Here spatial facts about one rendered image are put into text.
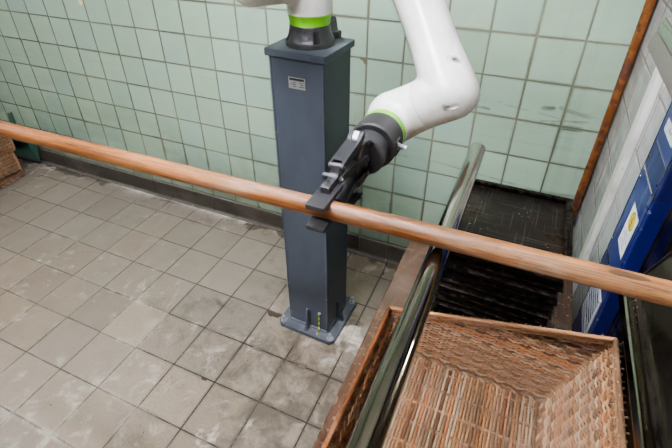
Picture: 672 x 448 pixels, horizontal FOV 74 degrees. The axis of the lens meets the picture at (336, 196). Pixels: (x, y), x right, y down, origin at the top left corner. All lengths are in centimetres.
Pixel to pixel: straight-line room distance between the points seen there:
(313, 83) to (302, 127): 16
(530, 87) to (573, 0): 30
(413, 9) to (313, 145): 67
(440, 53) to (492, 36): 90
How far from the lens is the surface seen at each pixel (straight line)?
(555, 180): 196
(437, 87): 86
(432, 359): 124
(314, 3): 135
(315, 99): 138
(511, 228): 119
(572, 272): 62
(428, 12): 91
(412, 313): 55
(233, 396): 190
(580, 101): 183
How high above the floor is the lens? 158
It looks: 34 degrees down
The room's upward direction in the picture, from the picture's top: straight up
